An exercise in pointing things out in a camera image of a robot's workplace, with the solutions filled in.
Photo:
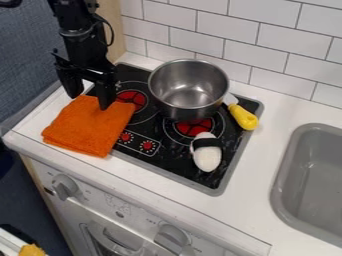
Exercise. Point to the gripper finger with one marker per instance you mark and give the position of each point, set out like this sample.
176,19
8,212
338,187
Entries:
106,91
71,83

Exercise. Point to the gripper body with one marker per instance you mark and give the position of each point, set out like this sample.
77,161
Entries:
85,51

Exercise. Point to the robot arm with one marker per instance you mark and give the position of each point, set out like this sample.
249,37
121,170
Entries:
76,15

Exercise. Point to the silver pot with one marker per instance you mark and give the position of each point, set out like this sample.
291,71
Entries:
188,88

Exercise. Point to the orange cloth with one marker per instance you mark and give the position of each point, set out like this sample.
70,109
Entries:
89,125

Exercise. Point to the toy stove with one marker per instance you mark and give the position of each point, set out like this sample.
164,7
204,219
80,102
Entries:
178,146

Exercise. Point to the white toy sushi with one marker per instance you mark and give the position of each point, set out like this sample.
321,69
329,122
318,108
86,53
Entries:
206,152

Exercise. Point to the toy sink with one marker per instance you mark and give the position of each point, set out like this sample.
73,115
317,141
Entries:
311,186

